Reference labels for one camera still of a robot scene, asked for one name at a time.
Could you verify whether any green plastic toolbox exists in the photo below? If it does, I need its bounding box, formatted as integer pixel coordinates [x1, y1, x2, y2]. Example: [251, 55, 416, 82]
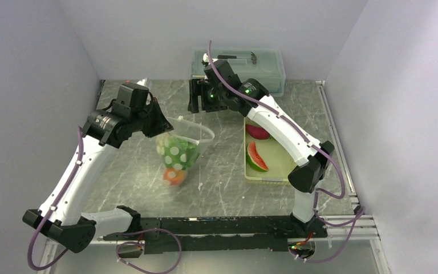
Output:
[211, 47, 286, 97]

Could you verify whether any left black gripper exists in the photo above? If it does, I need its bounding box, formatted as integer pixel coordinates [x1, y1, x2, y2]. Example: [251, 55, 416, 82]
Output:
[131, 96, 173, 138]

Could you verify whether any pale green perforated basket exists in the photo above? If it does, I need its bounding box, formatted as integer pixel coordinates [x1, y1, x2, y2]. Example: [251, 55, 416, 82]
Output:
[243, 118, 296, 185]

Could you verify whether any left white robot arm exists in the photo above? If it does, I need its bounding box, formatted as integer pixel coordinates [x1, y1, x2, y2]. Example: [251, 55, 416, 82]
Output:
[23, 79, 173, 253]

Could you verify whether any green cabbage leaf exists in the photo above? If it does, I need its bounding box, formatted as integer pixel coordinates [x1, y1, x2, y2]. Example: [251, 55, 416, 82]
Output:
[156, 134, 200, 171]

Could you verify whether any watermelon slice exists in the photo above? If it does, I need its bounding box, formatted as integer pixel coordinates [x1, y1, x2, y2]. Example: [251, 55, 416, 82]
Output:
[245, 141, 269, 172]

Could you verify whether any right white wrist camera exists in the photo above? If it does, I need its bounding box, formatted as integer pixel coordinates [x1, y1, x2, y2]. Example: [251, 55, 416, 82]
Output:
[201, 53, 210, 67]

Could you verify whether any orange peach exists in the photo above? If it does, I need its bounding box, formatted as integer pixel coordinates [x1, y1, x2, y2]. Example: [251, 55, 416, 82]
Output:
[163, 168, 187, 186]

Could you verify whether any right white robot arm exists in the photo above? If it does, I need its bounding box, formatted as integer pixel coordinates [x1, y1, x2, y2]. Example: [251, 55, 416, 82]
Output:
[188, 59, 334, 237]

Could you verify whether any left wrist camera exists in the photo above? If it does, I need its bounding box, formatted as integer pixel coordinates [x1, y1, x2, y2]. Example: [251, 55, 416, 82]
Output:
[126, 78, 152, 90]

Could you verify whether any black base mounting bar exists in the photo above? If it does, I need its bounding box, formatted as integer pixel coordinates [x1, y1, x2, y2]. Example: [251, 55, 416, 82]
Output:
[103, 215, 327, 255]

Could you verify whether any aluminium rail frame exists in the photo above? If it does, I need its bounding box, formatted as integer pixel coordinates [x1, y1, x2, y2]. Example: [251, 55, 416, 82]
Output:
[40, 193, 390, 273]

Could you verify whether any clear dotted zip bag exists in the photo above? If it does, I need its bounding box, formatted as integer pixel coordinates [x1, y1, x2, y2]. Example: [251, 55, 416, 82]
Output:
[156, 116, 215, 186]

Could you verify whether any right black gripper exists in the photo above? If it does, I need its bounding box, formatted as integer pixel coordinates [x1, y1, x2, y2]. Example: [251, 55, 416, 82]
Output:
[188, 78, 228, 113]

